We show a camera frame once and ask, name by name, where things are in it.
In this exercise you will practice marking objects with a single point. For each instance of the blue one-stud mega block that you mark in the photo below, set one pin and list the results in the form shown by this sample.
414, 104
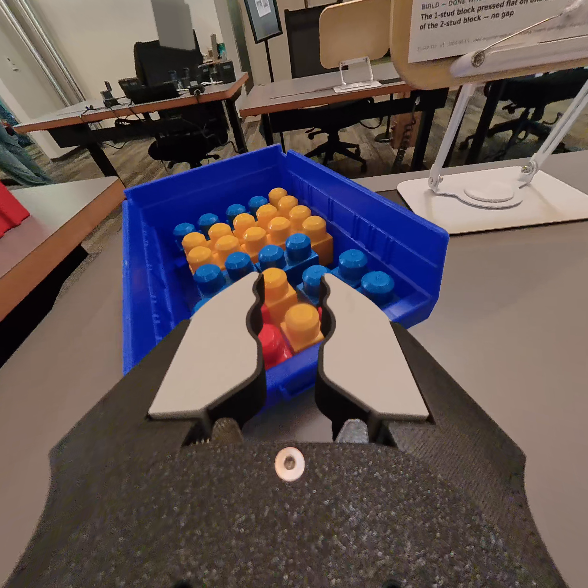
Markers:
201, 306

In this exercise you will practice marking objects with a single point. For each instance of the red plastic bin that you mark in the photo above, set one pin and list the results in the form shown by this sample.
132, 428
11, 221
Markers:
11, 213

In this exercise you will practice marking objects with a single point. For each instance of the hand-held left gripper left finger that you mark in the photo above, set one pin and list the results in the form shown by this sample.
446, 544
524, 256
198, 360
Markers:
211, 363

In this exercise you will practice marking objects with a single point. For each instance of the black office chair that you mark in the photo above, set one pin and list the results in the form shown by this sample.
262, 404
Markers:
183, 142
519, 99
303, 46

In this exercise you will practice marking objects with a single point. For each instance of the brown cardboard box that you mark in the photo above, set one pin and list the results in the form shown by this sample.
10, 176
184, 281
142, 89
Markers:
404, 131

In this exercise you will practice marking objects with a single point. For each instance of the black computer monitor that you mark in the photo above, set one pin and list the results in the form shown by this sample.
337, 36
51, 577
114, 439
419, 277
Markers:
147, 64

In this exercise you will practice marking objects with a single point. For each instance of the blue plastic bin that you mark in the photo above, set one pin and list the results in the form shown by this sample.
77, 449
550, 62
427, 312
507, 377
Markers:
151, 285

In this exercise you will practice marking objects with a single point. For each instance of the white sign stand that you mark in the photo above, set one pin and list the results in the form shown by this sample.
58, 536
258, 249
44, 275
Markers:
528, 206

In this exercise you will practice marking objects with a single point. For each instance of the wooden desk with black legs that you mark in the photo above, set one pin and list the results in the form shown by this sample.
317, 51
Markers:
298, 94

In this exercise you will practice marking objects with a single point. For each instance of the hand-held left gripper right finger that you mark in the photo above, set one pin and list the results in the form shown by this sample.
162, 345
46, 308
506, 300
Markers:
372, 363

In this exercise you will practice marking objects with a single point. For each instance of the wooden sign board with paper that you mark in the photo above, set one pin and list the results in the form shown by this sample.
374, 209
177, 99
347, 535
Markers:
459, 41

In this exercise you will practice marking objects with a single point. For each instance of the black framed sign on stand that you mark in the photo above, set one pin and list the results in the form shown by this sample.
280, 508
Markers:
262, 18

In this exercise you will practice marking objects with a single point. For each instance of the pile of colourful mega blocks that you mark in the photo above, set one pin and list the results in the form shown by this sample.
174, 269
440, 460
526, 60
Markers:
275, 229

